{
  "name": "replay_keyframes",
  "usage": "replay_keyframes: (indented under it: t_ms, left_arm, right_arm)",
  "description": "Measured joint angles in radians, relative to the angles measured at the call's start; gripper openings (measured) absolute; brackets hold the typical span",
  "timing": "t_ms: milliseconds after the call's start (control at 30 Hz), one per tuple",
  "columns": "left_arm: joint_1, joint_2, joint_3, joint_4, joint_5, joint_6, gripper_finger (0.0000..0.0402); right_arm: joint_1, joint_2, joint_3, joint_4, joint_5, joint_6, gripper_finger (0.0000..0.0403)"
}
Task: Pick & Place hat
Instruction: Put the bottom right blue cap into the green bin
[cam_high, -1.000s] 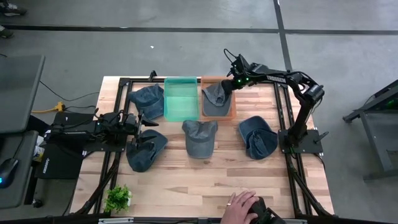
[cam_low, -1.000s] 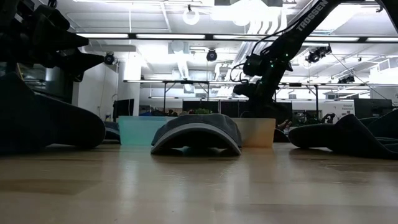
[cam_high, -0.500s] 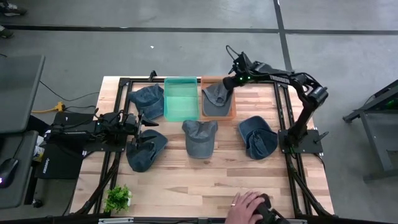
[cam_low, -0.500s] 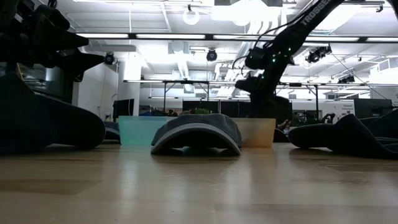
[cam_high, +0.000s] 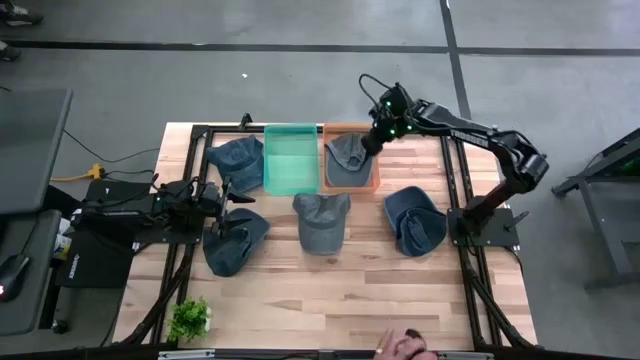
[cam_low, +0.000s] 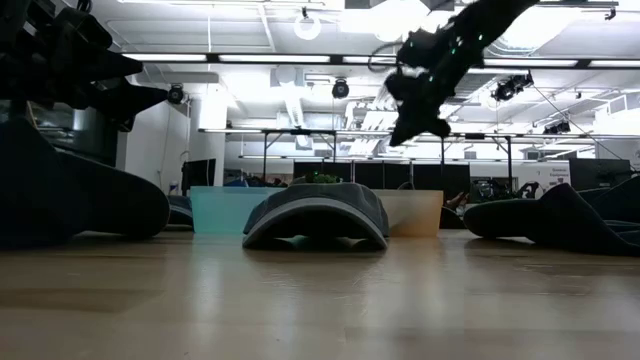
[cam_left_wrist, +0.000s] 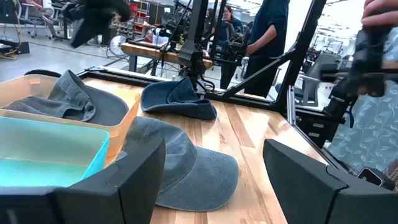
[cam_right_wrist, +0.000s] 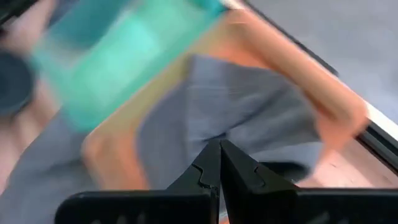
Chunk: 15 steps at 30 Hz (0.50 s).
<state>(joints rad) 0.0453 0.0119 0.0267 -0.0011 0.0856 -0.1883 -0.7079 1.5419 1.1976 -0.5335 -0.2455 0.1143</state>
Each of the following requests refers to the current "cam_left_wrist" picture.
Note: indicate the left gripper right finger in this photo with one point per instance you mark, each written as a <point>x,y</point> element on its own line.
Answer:
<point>304,189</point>

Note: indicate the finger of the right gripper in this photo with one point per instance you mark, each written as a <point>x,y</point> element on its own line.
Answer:
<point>85,31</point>

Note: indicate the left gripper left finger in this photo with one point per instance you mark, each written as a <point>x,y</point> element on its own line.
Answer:
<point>124,193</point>

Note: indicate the grey baseball cap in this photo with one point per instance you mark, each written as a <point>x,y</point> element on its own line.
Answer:
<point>192,174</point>
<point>71,99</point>

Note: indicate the dark blue baseball cap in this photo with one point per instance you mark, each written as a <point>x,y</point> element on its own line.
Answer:
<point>174,105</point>

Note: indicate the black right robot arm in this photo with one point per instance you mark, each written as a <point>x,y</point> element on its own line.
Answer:
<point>196,31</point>

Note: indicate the red parts rack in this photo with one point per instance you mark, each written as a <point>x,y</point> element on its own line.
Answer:
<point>139,17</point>

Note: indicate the round white fan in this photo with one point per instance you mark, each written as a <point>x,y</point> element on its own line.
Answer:
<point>117,46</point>

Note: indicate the office chair with wheels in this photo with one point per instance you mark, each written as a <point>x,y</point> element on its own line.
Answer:
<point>40,14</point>

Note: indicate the wooden workbench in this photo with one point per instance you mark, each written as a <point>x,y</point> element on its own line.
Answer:
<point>146,51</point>

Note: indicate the orange translucent plastic bin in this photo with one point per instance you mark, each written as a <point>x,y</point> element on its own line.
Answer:
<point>122,124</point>

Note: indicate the black smartphone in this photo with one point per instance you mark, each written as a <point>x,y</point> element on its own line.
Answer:
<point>374,178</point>

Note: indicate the person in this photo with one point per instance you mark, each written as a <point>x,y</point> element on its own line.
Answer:
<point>373,133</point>
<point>231,25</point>
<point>269,34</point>

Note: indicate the teal translucent plastic bin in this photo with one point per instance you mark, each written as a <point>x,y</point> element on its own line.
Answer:
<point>46,146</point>

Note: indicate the grey office chair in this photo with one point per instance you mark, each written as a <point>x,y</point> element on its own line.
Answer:
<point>320,77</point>

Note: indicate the person's hand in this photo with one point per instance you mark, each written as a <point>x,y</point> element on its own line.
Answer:
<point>381,12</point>

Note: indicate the black aluminium rig frame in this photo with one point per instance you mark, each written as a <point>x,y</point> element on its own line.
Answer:
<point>298,62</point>

